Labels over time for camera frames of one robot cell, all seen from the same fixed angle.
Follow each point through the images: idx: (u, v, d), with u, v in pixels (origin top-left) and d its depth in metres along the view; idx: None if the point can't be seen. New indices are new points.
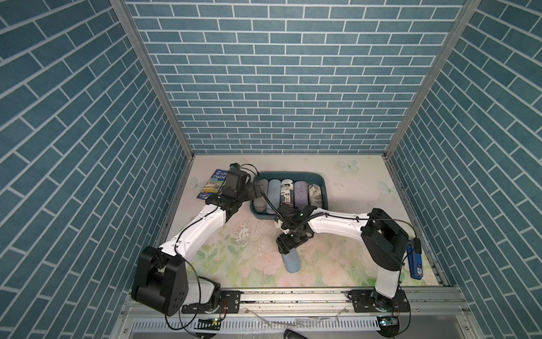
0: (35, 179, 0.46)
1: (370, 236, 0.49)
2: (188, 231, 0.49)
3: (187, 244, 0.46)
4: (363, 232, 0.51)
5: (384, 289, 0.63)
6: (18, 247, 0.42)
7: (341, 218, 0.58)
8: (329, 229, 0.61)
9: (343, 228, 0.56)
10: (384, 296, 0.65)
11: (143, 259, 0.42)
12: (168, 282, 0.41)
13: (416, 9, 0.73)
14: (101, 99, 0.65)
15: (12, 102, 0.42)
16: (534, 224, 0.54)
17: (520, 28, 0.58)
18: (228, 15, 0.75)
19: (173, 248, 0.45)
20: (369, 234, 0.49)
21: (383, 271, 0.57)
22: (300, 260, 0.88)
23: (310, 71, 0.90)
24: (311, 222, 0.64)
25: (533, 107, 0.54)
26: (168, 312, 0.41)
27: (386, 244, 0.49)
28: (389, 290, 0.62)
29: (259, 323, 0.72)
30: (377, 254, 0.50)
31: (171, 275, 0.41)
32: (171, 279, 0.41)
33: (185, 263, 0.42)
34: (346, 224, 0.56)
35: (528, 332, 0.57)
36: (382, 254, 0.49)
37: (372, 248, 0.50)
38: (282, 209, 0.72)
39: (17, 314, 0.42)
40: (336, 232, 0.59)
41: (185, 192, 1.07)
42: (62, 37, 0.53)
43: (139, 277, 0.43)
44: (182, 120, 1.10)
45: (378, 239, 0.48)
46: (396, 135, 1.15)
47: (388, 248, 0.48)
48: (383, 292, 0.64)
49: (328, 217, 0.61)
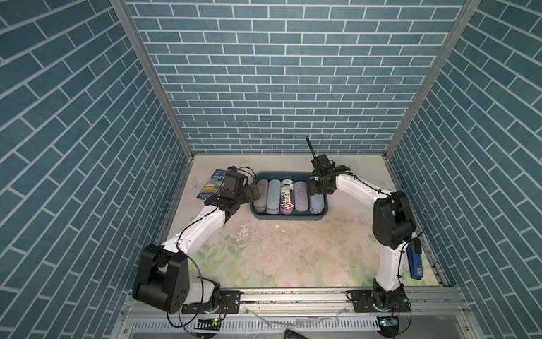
0: (34, 179, 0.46)
1: (380, 205, 0.54)
2: (190, 229, 0.51)
3: (189, 241, 0.47)
4: (378, 200, 0.56)
5: (383, 280, 0.66)
6: (18, 247, 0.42)
7: (367, 186, 0.63)
8: (349, 189, 0.68)
9: (363, 194, 0.62)
10: (382, 290, 0.68)
11: (145, 256, 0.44)
12: (171, 278, 0.42)
13: (416, 10, 0.73)
14: (101, 99, 0.65)
15: (11, 102, 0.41)
16: (534, 224, 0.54)
17: (520, 28, 0.58)
18: (228, 15, 0.75)
19: (175, 245, 0.45)
20: (381, 203, 0.55)
21: (385, 263, 0.63)
22: (324, 204, 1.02)
23: (310, 71, 0.90)
24: (339, 176, 0.70)
25: (533, 107, 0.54)
26: (169, 309, 0.41)
27: (392, 219, 0.53)
28: (382, 277, 0.67)
29: (259, 323, 0.72)
30: (379, 224, 0.56)
31: (174, 272, 0.42)
32: (173, 275, 0.41)
33: (188, 260, 0.42)
34: (367, 191, 0.61)
35: (528, 332, 0.57)
36: (384, 229, 0.55)
37: (376, 217, 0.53)
38: (320, 157, 0.80)
39: (17, 314, 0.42)
40: (355, 195, 0.66)
41: (185, 191, 1.07)
42: (62, 37, 0.53)
43: (140, 275, 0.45)
44: (182, 120, 1.10)
45: (387, 210, 0.53)
46: (396, 135, 1.15)
47: (392, 224, 0.53)
48: (381, 281, 0.67)
49: (355, 180, 0.66)
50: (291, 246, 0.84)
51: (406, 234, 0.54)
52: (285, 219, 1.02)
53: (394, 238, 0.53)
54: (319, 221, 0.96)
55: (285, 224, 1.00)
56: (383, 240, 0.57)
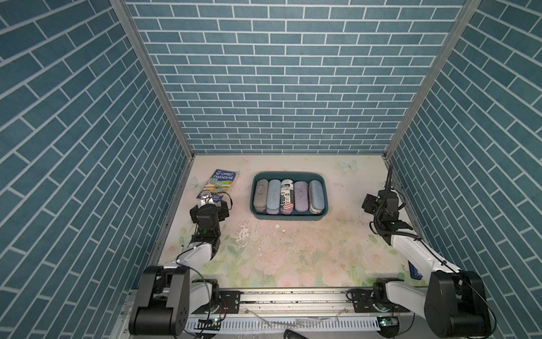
0: (35, 179, 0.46)
1: (439, 279, 0.43)
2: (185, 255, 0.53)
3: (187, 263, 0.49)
4: (436, 272, 0.46)
5: (392, 289, 0.64)
6: (18, 247, 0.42)
7: (428, 253, 0.52)
8: (407, 251, 0.58)
9: (420, 260, 0.52)
10: (382, 285, 0.70)
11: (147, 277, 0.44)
12: (175, 288, 0.43)
13: (416, 9, 0.73)
14: (101, 99, 0.65)
15: (11, 102, 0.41)
16: (534, 224, 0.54)
17: (521, 28, 0.58)
18: (228, 15, 0.75)
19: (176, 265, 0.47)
20: (440, 277, 0.44)
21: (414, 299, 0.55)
22: (324, 204, 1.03)
23: (310, 71, 0.90)
24: (395, 237, 0.62)
25: (533, 107, 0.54)
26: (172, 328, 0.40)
27: (452, 301, 0.42)
28: (392, 292, 0.64)
29: (259, 323, 0.72)
30: (433, 304, 0.45)
31: (177, 282, 0.43)
32: (177, 285, 0.43)
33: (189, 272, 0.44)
34: (426, 258, 0.51)
35: (528, 332, 0.57)
36: (439, 311, 0.43)
37: (432, 293, 0.45)
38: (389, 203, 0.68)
39: (17, 314, 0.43)
40: (411, 258, 0.56)
41: (185, 191, 1.07)
42: (63, 37, 0.54)
43: (140, 296, 0.42)
44: (182, 121, 1.10)
45: (447, 289, 0.42)
46: (396, 135, 1.15)
47: (449, 308, 0.42)
48: (390, 289, 0.65)
49: (414, 241, 0.57)
50: (291, 246, 0.84)
51: (468, 328, 0.41)
52: (285, 220, 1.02)
53: (451, 327, 0.41)
54: (319, 222, 0.96)
55: (285, 224, 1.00)
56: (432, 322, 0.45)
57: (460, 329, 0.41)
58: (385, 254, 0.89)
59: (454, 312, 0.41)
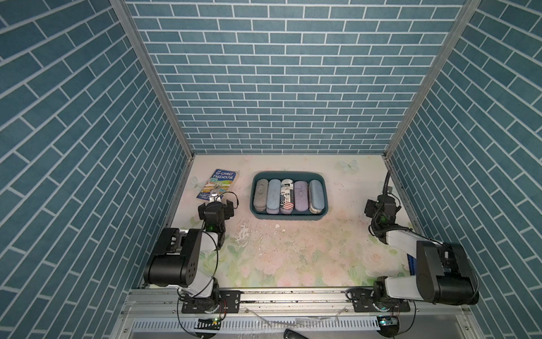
0: (34, 179, 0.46)
1: (423, 245, 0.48)
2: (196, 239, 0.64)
3: None
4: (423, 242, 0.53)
5: (392, 284, 0.65)
6: (19, 247, 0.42)
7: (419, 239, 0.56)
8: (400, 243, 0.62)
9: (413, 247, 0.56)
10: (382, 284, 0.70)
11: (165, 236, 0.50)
12: (190, 242, 0.49)
13: (416, 9, 0.73)
14: (101, 99, 0.65)
15: (11, 102, 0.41)
16: (534, 224, 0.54)
17: (521, 28, 0.58)
18: (228, 14, 0.74)
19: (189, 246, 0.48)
20: (425, 244, 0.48)
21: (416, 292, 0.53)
22: (324, 204, 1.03)
23: (310, 70, 0.89)
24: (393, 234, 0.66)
25: (533, 107, 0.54)
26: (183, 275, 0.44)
27: (438, 265, 0.46)
28: (392, 287, 0.65)
29: (258, 323, 0.72)
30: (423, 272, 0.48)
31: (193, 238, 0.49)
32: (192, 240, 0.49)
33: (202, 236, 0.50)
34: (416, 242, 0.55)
35: (528, 332, 0.57)
36: (427, 277, 0.47)
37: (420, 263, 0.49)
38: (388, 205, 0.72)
39: (17, 314, 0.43)
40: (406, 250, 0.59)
41: (185, 191, 1.07)
42: (62, 37, 0.53)
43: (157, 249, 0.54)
44: (182, 120, 1.10)
45: (432, 256, 0.47)
46: (396, 135, 1.15)
47: (436, 272, 0.45)
48: (389, 284, 0.66)
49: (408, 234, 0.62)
50: (291, 246, 0.84)
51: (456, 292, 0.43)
52: (285, 219, 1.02)
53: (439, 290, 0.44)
54: (319, 221, 0.96)
55: (285, 224, 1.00)
56: (423, 292, 0.48)
57: (449, 294, 0.43)
58: (384, 253, 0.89)
59: (438, 275, 0.45)
